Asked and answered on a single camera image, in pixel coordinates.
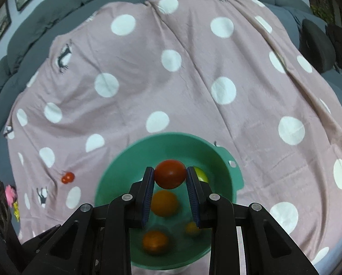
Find large orange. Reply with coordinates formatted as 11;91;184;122
150;190;178;217

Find pink dotted blanket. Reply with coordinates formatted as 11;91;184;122
0;0;342;275

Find green mango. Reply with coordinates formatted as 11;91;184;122
194;167;209;184

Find small yellow fruit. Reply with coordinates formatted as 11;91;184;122
185;221;201;237

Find small orange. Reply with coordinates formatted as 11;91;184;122
142;231;170;255

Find yellow patterned cloth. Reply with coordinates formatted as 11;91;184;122
308;0;340;25

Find black cushion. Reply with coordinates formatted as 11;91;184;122
301;19;336;73

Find green plastic bowl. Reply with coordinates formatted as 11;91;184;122
94;132;244;271

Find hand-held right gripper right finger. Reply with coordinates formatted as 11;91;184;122
186;166;317;275

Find pink plush toy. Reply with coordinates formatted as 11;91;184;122
5;186;18;207

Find grey sofa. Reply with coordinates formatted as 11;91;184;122
0;0;342;178

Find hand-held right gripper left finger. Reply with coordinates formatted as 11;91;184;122
22;166;156;275

